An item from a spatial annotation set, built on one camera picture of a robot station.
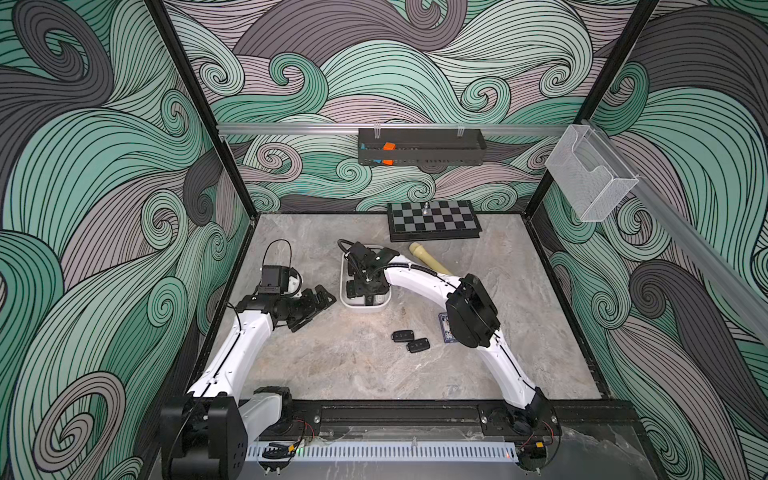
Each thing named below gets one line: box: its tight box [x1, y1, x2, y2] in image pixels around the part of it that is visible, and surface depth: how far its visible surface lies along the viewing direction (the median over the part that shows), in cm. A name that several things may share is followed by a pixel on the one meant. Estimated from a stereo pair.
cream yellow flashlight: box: [409, 242, 453, 275], surface depth 106 cm
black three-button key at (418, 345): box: [406, 337, 431, 353], surface depth 87 cm
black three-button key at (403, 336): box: [391, 330, 415, 343], surface depth 89 cm
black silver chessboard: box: [387, 200, 482, 243], surface depth 116 cm
